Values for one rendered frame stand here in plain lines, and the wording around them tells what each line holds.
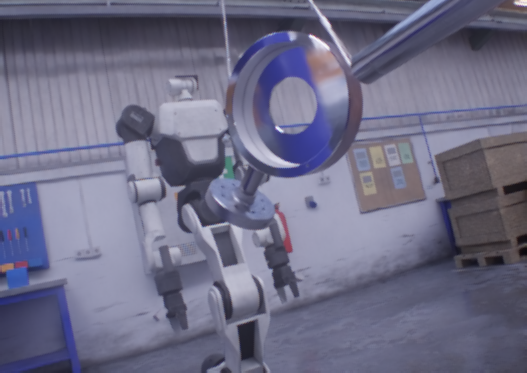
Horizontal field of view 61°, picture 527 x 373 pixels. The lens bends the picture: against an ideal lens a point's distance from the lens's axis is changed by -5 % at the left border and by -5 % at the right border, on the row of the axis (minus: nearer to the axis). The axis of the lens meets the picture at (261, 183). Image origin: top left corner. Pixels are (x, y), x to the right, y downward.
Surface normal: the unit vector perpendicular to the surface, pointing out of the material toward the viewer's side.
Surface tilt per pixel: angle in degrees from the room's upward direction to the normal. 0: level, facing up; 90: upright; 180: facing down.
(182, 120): 90
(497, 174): 90
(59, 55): 90
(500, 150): 90
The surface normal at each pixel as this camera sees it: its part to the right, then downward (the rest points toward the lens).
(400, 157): 0.42, -0.22
